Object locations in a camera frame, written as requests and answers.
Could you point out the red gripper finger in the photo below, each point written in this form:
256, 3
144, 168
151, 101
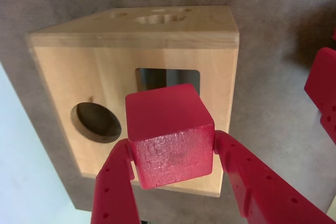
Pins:
262, 195
113, 195

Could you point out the wooden shape sorter box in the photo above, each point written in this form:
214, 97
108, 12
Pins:
78, 64

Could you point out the red cube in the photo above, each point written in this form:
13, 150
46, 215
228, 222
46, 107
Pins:
168, 134

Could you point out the brown fibreboard base board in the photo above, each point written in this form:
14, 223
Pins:
262, 77

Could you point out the red plastic robot arm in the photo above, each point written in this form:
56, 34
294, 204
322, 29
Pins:
323, 77

